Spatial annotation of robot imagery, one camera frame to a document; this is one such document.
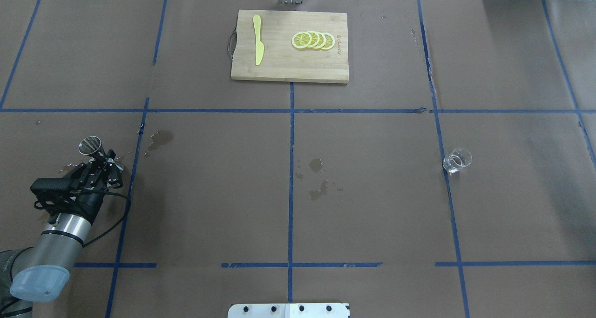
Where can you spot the yellow plastic knife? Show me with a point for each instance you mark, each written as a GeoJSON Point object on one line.
{"type": "Point", "coordinates": [259, 45]}

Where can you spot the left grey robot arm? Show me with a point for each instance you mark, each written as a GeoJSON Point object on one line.
{"type": "Point", "coordinates": [38, 274]}

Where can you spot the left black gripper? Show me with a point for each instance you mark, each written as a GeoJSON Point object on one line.
{"type": "Point", "coordinates": [87, 200]}

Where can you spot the bamboo cutting board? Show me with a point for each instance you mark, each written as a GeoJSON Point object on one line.
{"type": "Point", "coordinates": [283, 62]}

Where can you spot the steel jigger measuring cup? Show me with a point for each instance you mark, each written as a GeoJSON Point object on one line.
{"type": "Point", "coordinates": [92, 147]}

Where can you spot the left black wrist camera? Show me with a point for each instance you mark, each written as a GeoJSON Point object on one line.
{"type": "Point", "coordinates": [54, 191]}

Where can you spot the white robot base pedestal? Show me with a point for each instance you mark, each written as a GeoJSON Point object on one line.
{"type": "Point", "coordinates": [290, 310]}

